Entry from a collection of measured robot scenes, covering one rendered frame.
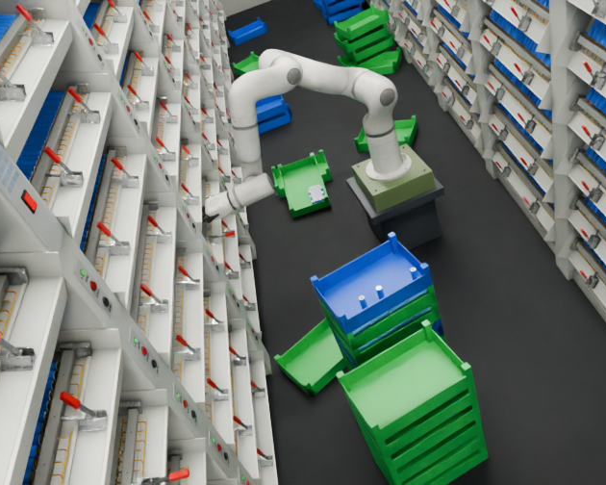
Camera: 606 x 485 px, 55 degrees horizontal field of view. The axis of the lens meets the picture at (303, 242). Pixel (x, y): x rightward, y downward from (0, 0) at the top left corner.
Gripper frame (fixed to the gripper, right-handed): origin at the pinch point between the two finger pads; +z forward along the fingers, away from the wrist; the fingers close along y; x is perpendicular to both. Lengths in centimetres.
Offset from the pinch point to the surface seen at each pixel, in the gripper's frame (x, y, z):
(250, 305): 43.8, 9.4, 0.8
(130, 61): -55, -23, -7
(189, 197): -14.5, 9.7, -6.1
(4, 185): -84, 105, -18
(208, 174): 3.9, -33.1, -3.5
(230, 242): 26.3, -12.4, -0.6
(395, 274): 16, 54, -61
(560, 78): -10, 33, -127
